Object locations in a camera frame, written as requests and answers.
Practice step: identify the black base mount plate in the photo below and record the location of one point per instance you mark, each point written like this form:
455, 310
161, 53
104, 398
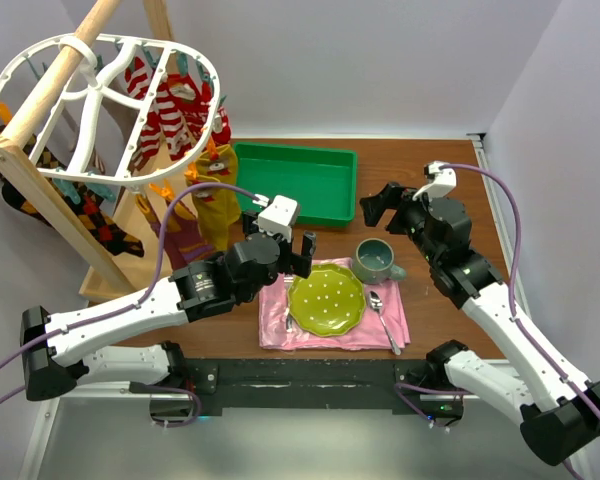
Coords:
355, 384

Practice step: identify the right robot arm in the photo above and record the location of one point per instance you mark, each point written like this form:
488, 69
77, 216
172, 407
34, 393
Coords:
554, 404

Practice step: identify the pink cloth napkin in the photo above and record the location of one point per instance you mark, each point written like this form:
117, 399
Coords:
368, 335

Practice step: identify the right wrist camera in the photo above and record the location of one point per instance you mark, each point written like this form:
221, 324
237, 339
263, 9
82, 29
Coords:
441, 180

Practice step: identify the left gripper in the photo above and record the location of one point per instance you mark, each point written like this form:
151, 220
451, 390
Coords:
302, 261

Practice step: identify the purple yellow striped sock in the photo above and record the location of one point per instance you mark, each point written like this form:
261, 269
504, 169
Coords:
183, 242

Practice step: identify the white round sock hanger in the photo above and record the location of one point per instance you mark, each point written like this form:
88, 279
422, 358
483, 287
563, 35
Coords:
92, 88

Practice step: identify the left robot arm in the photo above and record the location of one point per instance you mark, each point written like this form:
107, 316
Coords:
65, 350

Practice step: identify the silver fork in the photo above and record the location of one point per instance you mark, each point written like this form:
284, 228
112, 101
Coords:
288, 281

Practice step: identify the green plastic tray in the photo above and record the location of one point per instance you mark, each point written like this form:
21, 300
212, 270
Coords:
323, 181

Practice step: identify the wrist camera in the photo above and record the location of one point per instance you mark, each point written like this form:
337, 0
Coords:
441, 180
279, 217

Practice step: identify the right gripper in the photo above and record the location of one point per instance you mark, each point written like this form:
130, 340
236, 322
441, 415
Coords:
390, 197

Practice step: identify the silver spoon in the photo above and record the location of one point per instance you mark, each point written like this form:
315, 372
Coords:
376, 305

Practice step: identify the red patterned sock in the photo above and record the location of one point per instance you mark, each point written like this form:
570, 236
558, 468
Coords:
221, 130

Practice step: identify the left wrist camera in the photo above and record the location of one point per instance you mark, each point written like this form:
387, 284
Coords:
279, 217

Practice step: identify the yellow monster sock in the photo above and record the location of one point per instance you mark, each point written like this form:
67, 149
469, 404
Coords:
217, 208

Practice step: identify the green scalloped plate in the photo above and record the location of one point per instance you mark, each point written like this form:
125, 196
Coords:
330, 302

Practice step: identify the red white striped sock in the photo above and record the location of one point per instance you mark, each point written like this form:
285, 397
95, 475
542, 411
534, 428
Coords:
176, 116

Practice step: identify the teal ceramic mug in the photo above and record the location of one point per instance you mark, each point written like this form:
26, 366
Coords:
374, 263

